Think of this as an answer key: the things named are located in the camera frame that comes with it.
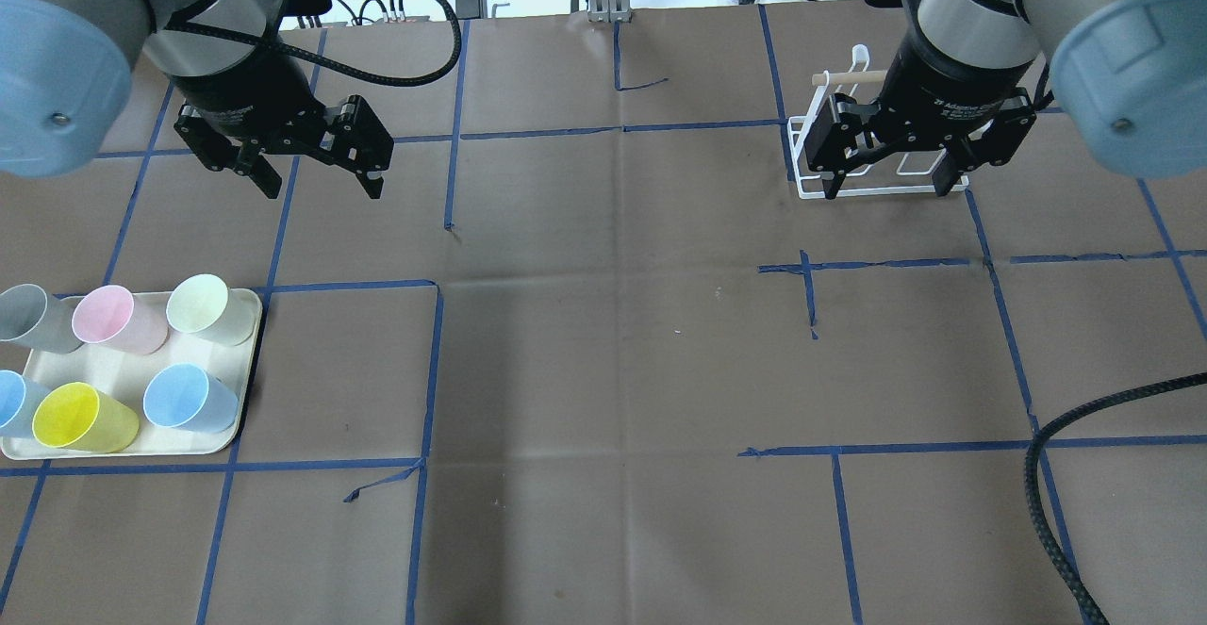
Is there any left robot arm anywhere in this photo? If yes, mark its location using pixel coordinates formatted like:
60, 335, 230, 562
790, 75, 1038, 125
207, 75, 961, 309
1, 0, 393, 199

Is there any black braided right cable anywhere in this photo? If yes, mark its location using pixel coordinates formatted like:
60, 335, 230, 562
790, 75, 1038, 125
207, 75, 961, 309
1025, 373, 1207, 625

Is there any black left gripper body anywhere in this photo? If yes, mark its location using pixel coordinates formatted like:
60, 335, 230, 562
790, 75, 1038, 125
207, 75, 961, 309
174, 48, 354, 173

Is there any cream white plastic cup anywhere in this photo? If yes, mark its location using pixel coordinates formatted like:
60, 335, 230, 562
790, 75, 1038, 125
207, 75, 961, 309
165, 273, 260, 346

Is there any light blue plastic cup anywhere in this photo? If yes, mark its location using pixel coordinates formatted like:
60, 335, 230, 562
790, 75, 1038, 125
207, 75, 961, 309
142, 363, 239, 436

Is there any black braided left cable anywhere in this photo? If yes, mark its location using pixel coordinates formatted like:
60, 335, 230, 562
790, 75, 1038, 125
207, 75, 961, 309
170, 0, 463, 89

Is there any pink plastic cup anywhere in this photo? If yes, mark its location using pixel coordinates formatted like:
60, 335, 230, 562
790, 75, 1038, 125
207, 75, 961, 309
72, 285, 170, 355

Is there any black braided cable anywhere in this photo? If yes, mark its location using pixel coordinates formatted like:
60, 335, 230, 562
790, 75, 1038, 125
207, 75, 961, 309
170, 0, 463, 89
1025, 373, 1207, 625

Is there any yellow plastic cup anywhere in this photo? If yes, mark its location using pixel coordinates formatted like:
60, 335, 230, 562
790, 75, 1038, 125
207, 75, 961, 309
33, 382, 140, 452

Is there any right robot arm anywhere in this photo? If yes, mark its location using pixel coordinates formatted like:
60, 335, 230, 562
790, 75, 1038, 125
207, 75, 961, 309
795, 0, 1206, 199

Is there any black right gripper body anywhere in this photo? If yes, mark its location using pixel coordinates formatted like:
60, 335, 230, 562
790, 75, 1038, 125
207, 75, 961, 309
871, 36, 1034, 158

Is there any white wire cup rack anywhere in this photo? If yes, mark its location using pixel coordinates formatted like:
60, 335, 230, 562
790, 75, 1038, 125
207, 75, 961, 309
785, 42, 947, 200

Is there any cream plastic tray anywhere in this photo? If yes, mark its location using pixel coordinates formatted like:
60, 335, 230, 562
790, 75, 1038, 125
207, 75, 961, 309
2, 291, 263, 458

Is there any light blue cup tray edge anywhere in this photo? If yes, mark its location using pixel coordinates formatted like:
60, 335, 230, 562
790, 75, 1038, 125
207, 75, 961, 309
1, 369, 51, 440

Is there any grey plastic cup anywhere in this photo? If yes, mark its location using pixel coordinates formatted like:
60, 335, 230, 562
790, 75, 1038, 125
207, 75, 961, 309
1, 284, 84, 354

